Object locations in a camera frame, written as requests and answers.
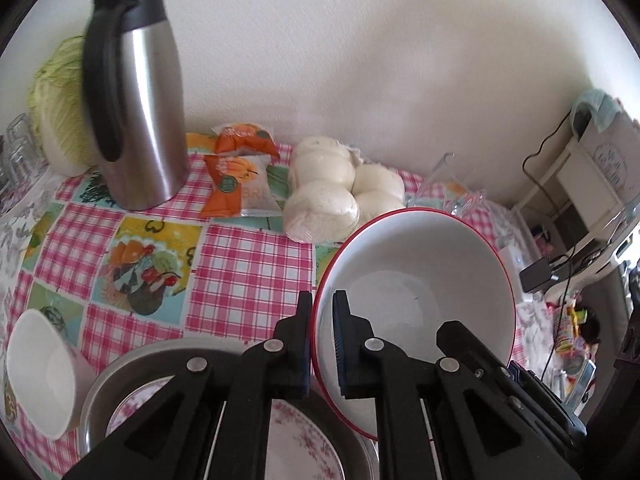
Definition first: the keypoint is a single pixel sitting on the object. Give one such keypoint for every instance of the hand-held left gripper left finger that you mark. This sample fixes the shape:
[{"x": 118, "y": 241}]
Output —
[{"x": 304, "y": 375}]

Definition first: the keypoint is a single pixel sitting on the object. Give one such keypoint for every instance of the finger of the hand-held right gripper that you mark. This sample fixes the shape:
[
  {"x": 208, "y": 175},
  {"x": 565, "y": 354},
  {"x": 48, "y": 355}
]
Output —
[{"x": 465, "y": 345}]

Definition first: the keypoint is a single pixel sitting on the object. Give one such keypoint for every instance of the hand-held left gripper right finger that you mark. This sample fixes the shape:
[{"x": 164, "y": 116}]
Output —
[{"x": 341, "y": 350}]

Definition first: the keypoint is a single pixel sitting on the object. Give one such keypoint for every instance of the round pink floral plate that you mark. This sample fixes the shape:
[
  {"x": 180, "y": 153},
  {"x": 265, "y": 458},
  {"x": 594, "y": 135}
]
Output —
[{"x": 305, "y": 440}]

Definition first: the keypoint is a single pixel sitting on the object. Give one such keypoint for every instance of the strawberry print bowl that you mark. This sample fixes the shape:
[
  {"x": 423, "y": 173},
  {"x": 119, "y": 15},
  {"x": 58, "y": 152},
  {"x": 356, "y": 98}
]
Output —
[{"x": 425, "y": 260}]

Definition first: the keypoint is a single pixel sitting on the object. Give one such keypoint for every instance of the round metal tray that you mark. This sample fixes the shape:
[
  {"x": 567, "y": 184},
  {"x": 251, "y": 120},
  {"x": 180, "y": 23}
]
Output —
[{"x": 107, "y": 390}]

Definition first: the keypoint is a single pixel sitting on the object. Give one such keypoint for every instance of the smartphone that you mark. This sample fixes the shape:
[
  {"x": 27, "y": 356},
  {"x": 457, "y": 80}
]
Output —
[{"x": 582, "y": 382}]

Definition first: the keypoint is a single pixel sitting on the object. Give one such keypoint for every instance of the yellow snack bag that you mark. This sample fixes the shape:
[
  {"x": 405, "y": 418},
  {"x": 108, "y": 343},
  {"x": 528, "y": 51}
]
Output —
[{"x": 567, "y": 330}]

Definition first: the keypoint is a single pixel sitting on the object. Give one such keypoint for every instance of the black charger adapter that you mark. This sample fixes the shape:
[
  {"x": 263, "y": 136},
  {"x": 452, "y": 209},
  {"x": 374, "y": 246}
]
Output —
[{"x": 540, "y": 275}]

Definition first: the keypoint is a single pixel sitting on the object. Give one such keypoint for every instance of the pink checkered tablecloth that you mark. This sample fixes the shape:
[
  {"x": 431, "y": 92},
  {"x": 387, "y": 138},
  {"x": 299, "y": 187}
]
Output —
[{"x": 240, "y": 275}]

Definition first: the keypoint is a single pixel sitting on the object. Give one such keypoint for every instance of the bag of steamed buns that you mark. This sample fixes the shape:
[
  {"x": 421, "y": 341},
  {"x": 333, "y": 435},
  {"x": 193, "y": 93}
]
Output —
[{"x": 325, "y": 200}]

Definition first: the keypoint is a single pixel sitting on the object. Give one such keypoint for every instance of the clear glass mug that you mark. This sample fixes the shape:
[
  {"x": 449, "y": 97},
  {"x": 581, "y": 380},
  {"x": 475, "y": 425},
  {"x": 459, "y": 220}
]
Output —
[{"x": 450, "y": 185}]

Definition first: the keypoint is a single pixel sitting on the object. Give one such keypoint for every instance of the orange snack packet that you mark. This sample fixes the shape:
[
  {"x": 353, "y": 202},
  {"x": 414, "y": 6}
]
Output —
[
  {"x": 245, "y": 137},
  {"x": 240, "y": 185}
]

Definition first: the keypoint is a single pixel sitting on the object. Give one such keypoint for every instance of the white shelf rack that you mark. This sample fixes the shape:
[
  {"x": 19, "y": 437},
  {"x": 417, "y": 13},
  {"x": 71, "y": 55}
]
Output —
[{"x": 575, "y": 162}]

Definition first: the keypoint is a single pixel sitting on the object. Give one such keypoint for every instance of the white printed box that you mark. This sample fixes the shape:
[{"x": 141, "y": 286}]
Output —
[{"x": 615, "y": 150}]

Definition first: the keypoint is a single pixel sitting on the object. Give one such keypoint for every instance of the small white bowl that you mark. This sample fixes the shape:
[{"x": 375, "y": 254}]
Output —
[{"x": 45, "y": 380}]

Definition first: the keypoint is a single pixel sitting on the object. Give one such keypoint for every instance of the teal cloth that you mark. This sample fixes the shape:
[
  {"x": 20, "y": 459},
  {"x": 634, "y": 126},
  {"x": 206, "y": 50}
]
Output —
[{"x": 600, "y": 105}]

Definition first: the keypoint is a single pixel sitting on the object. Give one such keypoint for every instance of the stainless steel thermos jug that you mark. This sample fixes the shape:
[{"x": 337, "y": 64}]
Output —
[{"x": 145, "y": 110}]

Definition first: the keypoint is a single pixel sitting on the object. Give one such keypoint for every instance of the clear drinking glass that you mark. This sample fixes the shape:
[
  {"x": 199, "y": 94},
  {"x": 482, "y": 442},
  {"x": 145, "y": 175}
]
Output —
[
  {"x": 20, "y": 132},
  {"x": 27, "y": 165}
]

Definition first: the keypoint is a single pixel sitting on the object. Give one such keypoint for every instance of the napa cabbage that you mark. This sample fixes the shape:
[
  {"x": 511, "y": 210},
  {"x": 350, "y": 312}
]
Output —
[{"x": 55, "y": 110}]

